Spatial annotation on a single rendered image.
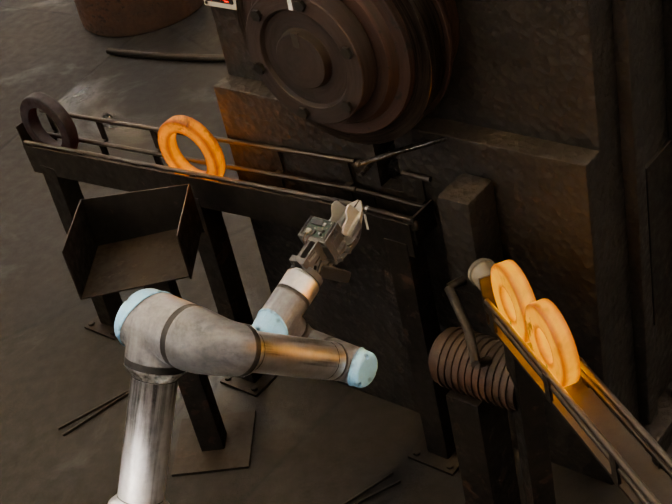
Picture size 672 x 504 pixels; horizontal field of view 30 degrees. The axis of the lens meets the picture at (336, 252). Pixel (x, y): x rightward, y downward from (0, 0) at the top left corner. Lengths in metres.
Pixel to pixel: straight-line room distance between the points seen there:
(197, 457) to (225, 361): 1.09
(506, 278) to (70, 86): 3.18
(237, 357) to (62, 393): 1.48
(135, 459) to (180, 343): 0.27
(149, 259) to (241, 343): 0.77
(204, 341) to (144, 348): 0.13
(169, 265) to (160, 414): 0.64
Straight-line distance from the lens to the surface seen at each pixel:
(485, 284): 2.40
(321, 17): 2.31
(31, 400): 3.61
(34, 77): 5.37
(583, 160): 2.41
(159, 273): 2.83
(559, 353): 2.15
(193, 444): 3.27
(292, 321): 2.45
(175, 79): 5.00
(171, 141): 3.03
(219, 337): 2.15
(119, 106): 4.92
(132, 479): 2.32
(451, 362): 2.54
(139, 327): 2.22
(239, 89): 2.88
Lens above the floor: 2.19
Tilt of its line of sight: 35 degrees down
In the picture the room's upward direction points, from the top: 13 degrees counter-clockwise
